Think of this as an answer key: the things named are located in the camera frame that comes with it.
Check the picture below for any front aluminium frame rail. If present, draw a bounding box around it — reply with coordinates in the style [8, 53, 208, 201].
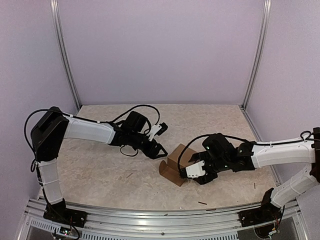
[13, 197, 311, 240]

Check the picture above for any aluminium corner post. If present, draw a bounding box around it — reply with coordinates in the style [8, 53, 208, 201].
[241, 0, 272, 112]
[50, 0, 82, 111]

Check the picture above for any left aluminium corner post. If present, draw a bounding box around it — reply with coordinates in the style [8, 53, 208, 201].
[50, 0, 82, 111]

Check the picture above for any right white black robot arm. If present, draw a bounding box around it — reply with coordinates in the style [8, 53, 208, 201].
[179, 127, 320, 227]

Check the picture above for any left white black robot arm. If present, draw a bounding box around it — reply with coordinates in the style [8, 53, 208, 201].
[24, 106, 168, 228]

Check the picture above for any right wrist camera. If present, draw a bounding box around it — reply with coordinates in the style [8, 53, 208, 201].
[179, 160, 206, 179]

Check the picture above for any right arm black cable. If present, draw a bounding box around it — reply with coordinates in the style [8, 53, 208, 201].
[176, 133, 258, 173]

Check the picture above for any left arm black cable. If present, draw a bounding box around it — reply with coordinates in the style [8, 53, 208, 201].
[109, 104, 161, 157]

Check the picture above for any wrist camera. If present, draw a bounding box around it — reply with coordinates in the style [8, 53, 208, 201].
[179, 160, 206, 179]
[147, 122, 168, 142]

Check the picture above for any brown cardboard box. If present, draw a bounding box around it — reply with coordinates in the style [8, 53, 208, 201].
[158, 144, 197, 187]

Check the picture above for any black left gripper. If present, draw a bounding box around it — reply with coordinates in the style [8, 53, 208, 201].
[128, 131, 169, 159]

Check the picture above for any right aluminium corner post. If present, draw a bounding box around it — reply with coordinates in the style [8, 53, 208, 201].
[241, 0, 272, 112]

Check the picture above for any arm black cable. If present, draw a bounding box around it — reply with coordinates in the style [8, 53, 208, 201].
[109, 104, 161, 157]
[176, 133, 258, 173]

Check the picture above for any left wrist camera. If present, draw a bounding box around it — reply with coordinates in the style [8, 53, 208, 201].
[147, 122, 168, 142]

